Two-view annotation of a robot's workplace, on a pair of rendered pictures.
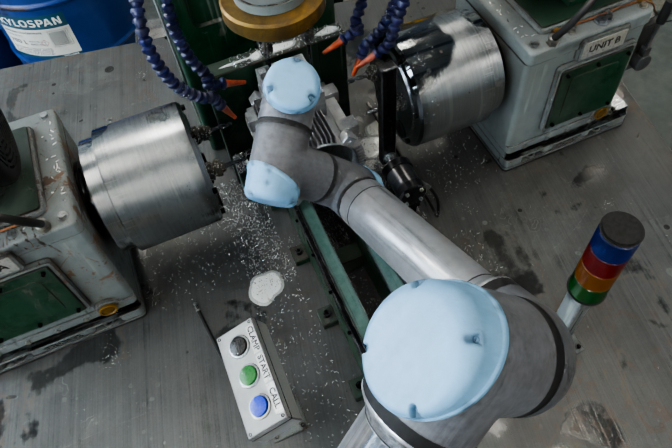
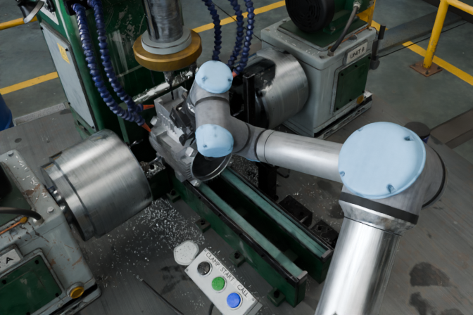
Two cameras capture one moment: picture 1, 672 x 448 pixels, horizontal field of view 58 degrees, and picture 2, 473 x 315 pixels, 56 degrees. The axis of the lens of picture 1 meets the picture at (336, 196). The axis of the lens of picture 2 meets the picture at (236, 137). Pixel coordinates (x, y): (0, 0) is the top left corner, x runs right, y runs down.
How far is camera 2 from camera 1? 34 cm
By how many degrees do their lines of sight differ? 19
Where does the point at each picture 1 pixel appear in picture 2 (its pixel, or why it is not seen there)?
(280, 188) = (224, 138)
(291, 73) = (215, 68)
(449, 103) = (281, 100)
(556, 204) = not seen: hidden behind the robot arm
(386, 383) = (366, 183)
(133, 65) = (36, 134)
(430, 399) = (398, 176)
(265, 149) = (208, 116)
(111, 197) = (79, 195)
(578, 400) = (413, 264)
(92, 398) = not seen: outside the picture
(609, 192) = not seen: hidden behind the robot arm
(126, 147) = (83, 159)
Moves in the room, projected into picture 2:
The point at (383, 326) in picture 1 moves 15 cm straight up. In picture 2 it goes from (350, 157) to (365, 71)
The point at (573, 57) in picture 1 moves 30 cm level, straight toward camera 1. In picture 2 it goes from (342, 62) to (348, 121)
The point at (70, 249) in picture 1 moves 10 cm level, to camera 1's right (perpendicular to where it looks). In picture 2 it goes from (55, 238) to (98, 223)
